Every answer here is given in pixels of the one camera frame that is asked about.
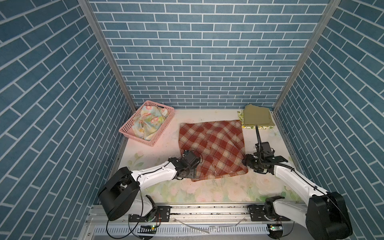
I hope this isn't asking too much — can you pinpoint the pink perforated plastic basket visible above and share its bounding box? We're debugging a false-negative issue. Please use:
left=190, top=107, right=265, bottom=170
left=119, top=101, right=175, bottom=147

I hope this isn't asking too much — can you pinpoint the pastel floral skirt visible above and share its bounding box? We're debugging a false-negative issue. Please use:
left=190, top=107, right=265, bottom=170
left=132, top=106, right=169, bottom=141

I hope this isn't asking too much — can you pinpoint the red patterned skirt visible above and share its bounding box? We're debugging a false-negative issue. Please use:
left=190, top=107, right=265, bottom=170
left=179, top=120, right=249, bottom=182

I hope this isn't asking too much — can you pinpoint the lemon print skirt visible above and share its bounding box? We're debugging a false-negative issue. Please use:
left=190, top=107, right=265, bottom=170
left=237, top=110, right=275, bottom=130

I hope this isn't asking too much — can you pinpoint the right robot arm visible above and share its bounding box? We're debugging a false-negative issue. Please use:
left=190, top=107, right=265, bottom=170
left=243, top=142, right=353, bottom=240

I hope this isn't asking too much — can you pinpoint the olive green skirt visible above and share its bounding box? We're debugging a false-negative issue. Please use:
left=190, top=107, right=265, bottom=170
left=243, top=105, right=275, bottom=127

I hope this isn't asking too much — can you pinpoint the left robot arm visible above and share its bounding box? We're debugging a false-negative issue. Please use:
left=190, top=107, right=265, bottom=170
left=98, top=150, right=202, bottom=222

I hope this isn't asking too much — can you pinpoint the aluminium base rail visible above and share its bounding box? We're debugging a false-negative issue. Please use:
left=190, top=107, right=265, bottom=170
left=79, top=203, right=302, bottom=240

